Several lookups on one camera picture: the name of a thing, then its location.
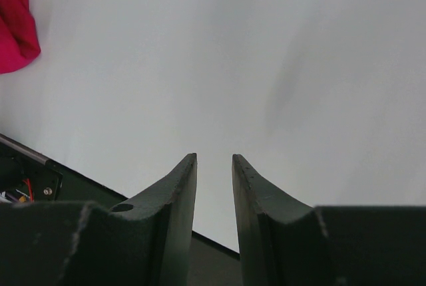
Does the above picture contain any aluminium frame rail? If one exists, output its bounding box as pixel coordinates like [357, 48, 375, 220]
[1, 134, 49, 165]

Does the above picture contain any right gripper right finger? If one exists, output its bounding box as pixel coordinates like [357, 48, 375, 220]
[232, 154, 425, 285]

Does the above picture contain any red t shirt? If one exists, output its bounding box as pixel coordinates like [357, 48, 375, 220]
[1, 0, 41, 74]

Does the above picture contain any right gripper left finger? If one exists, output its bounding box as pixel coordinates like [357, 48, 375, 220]
[1, 153, 197, 285]

